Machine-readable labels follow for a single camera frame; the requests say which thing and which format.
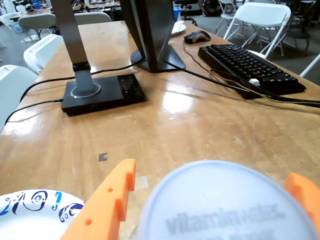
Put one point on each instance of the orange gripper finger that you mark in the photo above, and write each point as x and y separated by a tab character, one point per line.
100	212
310	195

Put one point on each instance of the vitaminwater bottle with dark label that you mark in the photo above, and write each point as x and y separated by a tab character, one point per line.
220	200

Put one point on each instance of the white paper plate blue swirls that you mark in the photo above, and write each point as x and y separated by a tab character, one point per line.
25	225

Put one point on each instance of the silver desk lamp black base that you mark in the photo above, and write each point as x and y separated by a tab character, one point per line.
105	97

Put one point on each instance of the white folding chair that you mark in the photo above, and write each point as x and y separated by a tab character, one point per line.
37	21
312	66
12	85
40	50
95	17
262	13

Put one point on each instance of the black keyboard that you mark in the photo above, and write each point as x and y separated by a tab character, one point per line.
250	65

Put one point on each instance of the black monitor stand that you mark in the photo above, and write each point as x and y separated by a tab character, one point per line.
155	30

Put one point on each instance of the black and orange mouse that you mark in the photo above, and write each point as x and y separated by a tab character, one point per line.
197	37

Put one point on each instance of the white crumpled paper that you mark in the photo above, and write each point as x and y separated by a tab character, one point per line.
178	27

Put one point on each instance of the blue plastic bin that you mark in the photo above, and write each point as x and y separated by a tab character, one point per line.
177	13

